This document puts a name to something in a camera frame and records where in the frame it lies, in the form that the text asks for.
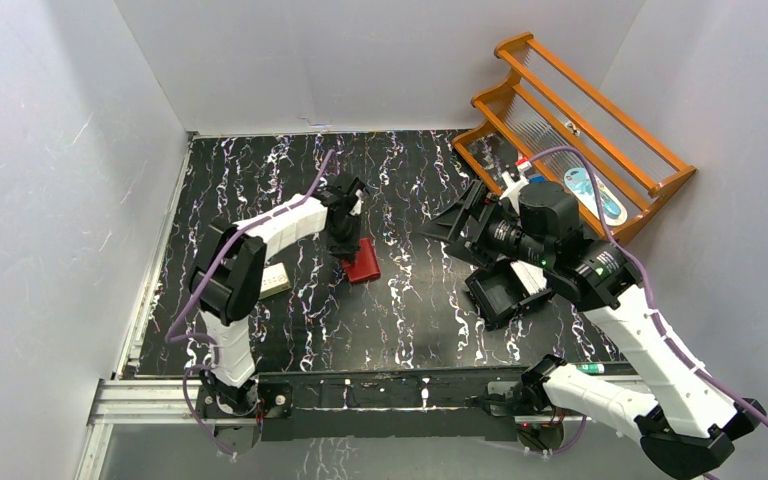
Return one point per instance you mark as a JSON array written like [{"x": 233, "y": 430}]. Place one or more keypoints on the beige rectangular remote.
[{"x": 275, "y": 280}]

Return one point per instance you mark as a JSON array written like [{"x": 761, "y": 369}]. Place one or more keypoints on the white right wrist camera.
[{"x": 515, "y": 179}]

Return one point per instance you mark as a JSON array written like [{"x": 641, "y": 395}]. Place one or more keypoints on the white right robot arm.
[{"x": 684, "y": 426}]

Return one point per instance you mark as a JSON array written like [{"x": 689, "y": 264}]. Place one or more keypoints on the green white marker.
[{"x": 591, "y": 368}]

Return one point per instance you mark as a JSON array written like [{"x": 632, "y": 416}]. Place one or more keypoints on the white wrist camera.
[
  {"x": 515, "y": 179},
  {"x": 358, "y": 204}
]

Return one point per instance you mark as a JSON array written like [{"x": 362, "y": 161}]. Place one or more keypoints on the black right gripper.
[{"x": 471, "y": 249}]

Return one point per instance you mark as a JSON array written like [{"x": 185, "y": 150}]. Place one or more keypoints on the black plastic card box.
[{"x": 500, "y": 297}]

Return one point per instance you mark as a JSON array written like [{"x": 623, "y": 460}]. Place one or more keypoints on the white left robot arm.
[{"x": 227, "y": 278}]

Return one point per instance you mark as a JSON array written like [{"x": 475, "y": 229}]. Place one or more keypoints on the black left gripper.
[{"x": 343, "y": 244}]

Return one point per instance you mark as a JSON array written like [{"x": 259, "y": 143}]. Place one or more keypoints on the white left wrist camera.
[{"x": 358, "y": 204}]

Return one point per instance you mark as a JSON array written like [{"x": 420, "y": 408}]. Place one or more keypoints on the red card holder wallet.
[{"x": 365, "y": 266}]

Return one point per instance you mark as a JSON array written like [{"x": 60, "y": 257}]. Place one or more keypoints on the stack of white cards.
[{"x": 531, "y": 277}]

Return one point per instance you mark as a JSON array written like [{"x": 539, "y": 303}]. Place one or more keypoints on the orange wooden shelf rack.
[{"x": 556, "y": 121}]

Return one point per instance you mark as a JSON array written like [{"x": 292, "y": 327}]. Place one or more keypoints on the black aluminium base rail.
[{"x": 384, "y": 401}]

